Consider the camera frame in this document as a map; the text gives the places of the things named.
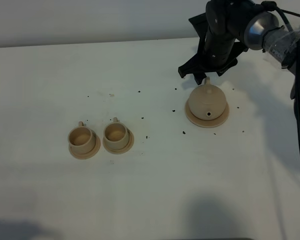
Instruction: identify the tan teacup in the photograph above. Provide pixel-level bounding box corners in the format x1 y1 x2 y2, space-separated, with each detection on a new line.
103 117 129 150
67 121 94 145

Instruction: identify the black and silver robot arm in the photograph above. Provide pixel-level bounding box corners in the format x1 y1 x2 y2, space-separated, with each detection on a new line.
178 0 300 85

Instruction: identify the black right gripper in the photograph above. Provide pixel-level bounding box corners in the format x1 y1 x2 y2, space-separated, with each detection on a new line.
178 0 248 84

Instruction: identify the tan left saucer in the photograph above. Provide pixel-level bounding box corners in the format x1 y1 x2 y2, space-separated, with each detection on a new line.
68 135 101 160

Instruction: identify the tan right teacup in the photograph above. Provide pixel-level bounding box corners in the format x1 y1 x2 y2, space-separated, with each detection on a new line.
103 117 129 150

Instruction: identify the tan right saucer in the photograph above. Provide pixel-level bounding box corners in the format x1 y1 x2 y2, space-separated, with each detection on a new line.
102 129 134 155

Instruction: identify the tan left teacup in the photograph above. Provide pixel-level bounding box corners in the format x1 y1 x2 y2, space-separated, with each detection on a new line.
67 121 94 145

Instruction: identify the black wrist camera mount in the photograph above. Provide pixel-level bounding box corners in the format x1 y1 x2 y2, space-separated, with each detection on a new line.
189 13 209 55

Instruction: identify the tan teapot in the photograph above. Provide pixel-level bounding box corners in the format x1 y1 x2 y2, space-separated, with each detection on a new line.
188 77 227 120

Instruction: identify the tan teapot saucer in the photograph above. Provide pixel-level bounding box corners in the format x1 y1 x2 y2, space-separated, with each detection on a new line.
184 100 230 128

